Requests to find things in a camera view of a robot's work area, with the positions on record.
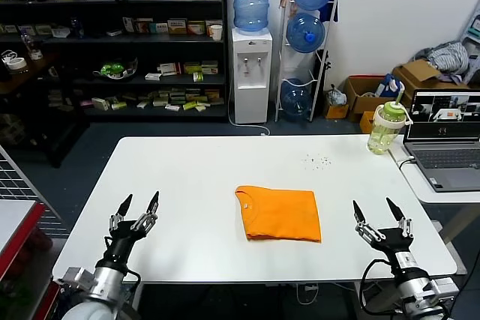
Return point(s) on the white tape roll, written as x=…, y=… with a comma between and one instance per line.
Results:
x=17, y=62

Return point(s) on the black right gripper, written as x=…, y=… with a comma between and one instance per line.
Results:
x=397, y=245

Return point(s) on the cardboard box with raised flap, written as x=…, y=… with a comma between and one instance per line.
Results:
x=419, y=70

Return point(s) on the clear plastic bottle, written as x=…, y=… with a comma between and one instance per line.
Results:
x=28, y=40

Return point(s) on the white red medicine box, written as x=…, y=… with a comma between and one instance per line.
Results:
x=169, y=68

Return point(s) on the yellow green medicine box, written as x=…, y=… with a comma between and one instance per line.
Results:
x=192, y=66

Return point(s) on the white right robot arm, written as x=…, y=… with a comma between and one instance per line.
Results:
x=416, y=293

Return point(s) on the flat white medicine box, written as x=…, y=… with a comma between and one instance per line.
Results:
x=153, y=76

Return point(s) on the blue water jug with label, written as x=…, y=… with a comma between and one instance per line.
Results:
x=251, y=0

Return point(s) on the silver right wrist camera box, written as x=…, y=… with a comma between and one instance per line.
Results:
x=446, y=287

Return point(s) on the open brown cardboard box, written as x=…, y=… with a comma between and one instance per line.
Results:
x=356, y=103

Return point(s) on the orange t-shirt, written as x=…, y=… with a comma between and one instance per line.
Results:
x=281, y=215

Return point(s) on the small green box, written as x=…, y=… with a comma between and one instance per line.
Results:
x=198, y=76

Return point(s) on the white teal plastic rack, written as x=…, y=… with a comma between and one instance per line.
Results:
x=473, y=34

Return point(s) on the white water dispenser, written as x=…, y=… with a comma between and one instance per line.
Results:
x=251, y=102

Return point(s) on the red edged white cart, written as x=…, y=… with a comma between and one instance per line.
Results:
x=15, y=222

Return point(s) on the white paper cup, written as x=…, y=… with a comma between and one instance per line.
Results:
x=216, y=32

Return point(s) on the small yellow box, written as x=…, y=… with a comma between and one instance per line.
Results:
x=337, y=111
x=367, y=122

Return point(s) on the white orange medicine box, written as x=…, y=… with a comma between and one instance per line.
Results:
x=197, y=27

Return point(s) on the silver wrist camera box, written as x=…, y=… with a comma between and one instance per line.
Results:
x=78, y=279
x=446, y=287

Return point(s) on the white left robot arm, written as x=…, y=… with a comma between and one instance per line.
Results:
x=101, y=290

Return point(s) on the white green medicine box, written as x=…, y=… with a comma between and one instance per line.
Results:
x=210, y=67

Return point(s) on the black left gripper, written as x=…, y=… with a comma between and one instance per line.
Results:
x=120, y=245

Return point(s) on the grey plastic bag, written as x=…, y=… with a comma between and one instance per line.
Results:
x=336, y=96

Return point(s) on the dark blue bottle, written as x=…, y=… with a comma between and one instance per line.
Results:
x=77, y=27

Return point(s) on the beige medicine box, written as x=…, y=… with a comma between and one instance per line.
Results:
x=177, y=26

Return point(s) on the dark brown table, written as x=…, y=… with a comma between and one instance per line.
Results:
x=33, y=72

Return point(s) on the grey laptop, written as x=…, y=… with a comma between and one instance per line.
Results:
x=446, y=158

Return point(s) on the white power adapter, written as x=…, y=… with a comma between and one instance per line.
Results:
x=310, y=288

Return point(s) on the bowl of green fruit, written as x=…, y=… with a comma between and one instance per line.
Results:
x=112, y=69

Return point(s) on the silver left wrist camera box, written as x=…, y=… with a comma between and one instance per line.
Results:
x=78, y=279

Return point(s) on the blue white bag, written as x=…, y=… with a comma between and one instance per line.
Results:
x=389, y=85

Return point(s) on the grey pile of clothes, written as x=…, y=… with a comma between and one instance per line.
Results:
x=449, y=57

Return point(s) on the white metal jug rack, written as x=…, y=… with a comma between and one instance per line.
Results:
x=317, y=88

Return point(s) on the black shelving unit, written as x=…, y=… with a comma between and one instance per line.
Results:
x=176, y=39

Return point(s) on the green lidded water bottle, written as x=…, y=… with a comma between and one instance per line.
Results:
x=381, y=135

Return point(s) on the small white side table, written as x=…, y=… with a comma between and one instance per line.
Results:
x=416, y=188

